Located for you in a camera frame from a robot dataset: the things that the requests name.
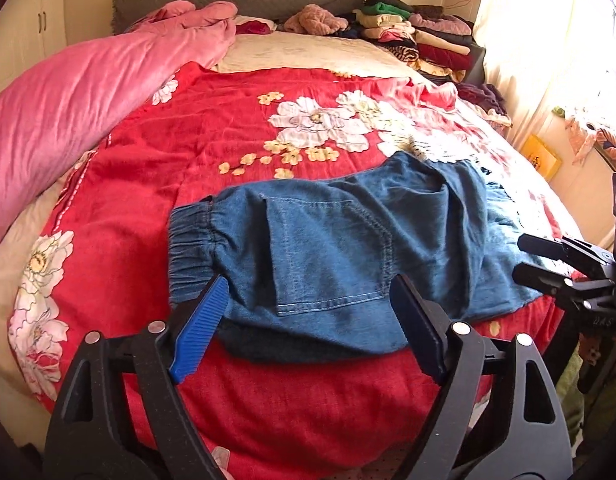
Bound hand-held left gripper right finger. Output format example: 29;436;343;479
389;274;574;480

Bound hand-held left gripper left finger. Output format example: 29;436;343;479
43;275;231;480

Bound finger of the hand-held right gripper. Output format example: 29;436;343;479
512;262;616;307
518;232;614;274

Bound blue denim pants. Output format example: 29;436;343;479
168;152;551;363

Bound yellow box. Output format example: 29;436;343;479
520;134;562;182

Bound floral cloth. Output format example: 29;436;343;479
562;110;616;171

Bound red floral blanket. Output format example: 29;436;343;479
8;60;583;480

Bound dark purple garment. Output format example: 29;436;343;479
458;82;512;128

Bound light curtain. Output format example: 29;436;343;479
475;0;616;161

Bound pile of folded clothes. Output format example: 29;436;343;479
350;0;486;83

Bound pink duvet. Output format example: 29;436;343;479
0;0;239;256

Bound cream quilted bed cover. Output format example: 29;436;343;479
215;30;413;81

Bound dark red garment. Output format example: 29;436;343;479
235;17;276;36

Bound cream wardrobe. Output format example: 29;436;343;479
0;0;66;106

